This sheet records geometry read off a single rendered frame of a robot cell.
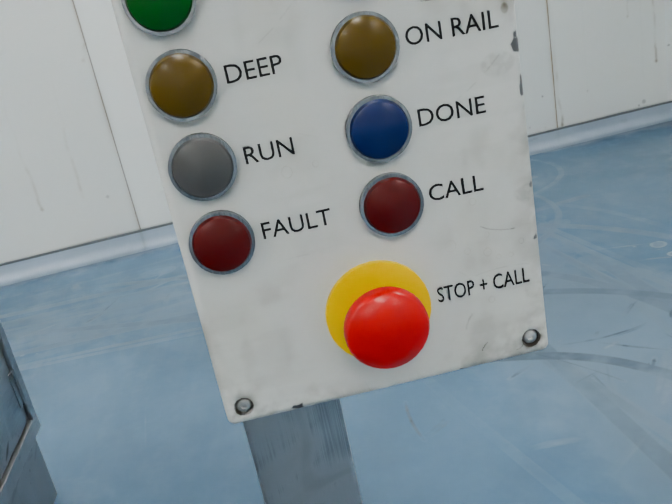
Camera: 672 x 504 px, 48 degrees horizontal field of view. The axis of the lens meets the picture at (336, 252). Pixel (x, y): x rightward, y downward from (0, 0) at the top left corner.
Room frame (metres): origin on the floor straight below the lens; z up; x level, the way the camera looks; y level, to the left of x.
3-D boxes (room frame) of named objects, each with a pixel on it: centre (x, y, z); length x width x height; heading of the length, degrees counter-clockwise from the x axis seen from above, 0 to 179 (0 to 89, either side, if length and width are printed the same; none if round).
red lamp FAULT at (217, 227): (0.32, 0.05, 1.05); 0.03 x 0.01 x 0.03; 94
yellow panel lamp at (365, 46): (0.33, -0.03, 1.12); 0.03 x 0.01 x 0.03; 94
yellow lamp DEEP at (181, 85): (0.32, 0.05, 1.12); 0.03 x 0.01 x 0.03; 94
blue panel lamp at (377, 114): (0.33, -0.03, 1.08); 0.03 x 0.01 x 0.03; 94
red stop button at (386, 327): (0.33, -0.02, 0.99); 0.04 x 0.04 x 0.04; 4
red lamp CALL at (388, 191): (0.33, -0.03, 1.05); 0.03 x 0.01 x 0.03; 94
